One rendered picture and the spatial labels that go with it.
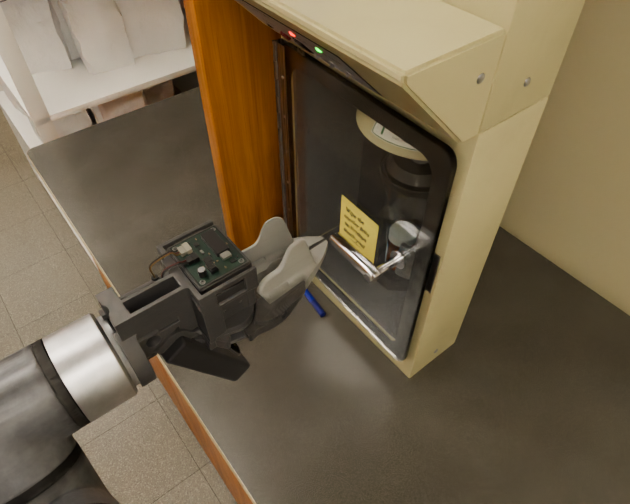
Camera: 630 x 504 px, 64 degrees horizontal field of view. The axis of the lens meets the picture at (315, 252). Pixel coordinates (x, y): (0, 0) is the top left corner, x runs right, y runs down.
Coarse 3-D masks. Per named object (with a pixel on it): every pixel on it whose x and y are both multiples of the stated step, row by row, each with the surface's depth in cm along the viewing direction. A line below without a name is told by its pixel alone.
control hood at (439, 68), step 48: (288, 0) 43; (336, 0) 43; (384, 0) 43; (432, 0) 43; (336, 48) 40; (384, 48) 37; (432, 48) 37; (480, 48) 39; (384, 96) 50; (432, 96) 39; (480, 96) 43
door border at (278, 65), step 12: (276, 72) 68; (336, 72) 59; (276, 96) 71; (276, 108) 72; (288, 132) 73; (288, 144) 75; (288, 156) 77; (288, 168) 79; (456, 168) 50; (288, 180) 81; (288, 192) 83; (288, 204) 85; (288, 216) 87; (288, 228) 90
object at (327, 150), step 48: (288, 48) 63; (288, 96) 69; (336, 96) 60; (336, 144) 64; (384, 144) 56; (432, 144) 50; (336, 192) 70; (384, 192) 60; (432, 192) 53; (384, 240) 65; (432, 240) 57; (336, 288) 85; (384, 288) 71; (384, 336) 78
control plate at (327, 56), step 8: (240, 0) 53; (248, 8) 55; (256, 8) 50; (264, 16) 52; (272, 24) 54; (280, 24) 49; (288, 32) 51; (296, 32) 47; (304, 40) 48; (312, 48) 51; (320, 48) 46; (328, 56) 48; (336, 56) 44; (336, 64) 50; (344, 64) 45; (344, 72) 52; (352, 72) 47; (360, 80) 49
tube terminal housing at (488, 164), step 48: (480, 0) 40; (528, 0) 39; (576, 0) 44; (528, 48) 43; (528, 96) 49; (480, 144) 48; (528, 144) 56; (480, 192) 55; (480, 240) 64; (432, 288) 65; (432, 336) 76
